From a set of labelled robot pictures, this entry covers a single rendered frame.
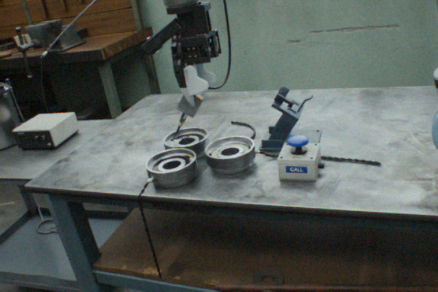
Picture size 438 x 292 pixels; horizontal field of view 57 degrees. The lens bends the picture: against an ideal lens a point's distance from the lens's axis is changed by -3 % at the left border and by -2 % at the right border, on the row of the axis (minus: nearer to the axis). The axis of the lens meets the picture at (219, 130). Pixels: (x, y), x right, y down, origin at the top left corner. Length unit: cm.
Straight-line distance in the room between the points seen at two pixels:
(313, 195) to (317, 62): 174
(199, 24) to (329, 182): 39
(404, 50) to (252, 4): 86
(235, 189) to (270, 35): 174
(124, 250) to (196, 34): 60
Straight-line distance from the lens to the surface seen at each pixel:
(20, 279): 179
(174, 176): 81
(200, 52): 84
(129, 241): 116
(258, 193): 77
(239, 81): 257
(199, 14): 83
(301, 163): 77
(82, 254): 111
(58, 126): 155
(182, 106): 91
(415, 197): 75
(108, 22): 274
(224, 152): 89
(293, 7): 239
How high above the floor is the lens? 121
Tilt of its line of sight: 23 degrees down
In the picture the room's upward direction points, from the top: 10 degrees counter-clockwise
